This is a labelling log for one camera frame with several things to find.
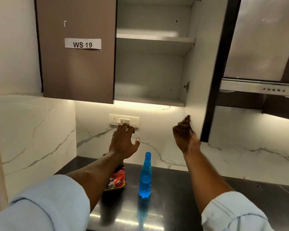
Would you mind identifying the light blue left shirt sleeve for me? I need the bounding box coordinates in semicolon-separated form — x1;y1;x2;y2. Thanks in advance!
0;175;91;231

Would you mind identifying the blue plastic bottle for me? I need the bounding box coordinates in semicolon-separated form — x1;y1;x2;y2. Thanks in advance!
138;152;152;198

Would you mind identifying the person's right hand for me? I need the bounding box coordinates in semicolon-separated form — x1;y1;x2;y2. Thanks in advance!
172;115;201;154

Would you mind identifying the steel range hood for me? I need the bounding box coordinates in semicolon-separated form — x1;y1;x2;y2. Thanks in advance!
219;77;289;99

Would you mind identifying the under-cabinet light strip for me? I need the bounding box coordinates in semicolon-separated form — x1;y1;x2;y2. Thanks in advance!
114;100;185;109

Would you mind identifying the person's right forearm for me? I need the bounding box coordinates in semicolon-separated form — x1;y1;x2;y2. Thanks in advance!
184;146;235;215

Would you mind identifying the white paper label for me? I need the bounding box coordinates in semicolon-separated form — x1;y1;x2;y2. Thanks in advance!
65;38;102;50

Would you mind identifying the white wall switch panel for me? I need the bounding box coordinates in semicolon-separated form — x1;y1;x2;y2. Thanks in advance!
109;114;140;128

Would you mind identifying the light blue shirt sleeve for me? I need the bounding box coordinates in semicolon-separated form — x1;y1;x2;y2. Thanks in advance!
0;175;91;231
201;191;275;231

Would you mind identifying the light blue right shirt sleeve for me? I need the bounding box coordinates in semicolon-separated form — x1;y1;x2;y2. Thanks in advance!
201;191;275;231

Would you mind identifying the cabinet door dark edge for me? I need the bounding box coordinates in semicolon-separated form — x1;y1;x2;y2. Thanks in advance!
184;0;243;143

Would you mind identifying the steel chimney cover panel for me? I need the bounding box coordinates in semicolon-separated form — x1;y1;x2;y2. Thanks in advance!
223;0;289;82

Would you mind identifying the person's left hand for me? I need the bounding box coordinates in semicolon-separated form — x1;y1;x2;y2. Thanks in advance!
108;123;140;159

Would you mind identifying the brown closed cabinet door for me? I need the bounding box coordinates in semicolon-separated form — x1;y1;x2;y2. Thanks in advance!
34;0;117;104

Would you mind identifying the person's left forearm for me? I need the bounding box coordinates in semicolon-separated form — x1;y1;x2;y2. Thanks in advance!
66;151;125;212

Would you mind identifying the white wall cabinet with shelf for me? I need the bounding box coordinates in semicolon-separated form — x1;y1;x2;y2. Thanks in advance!
114;0;196;107

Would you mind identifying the dark jar with red label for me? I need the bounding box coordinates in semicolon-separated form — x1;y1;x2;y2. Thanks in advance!
104;160;127;192

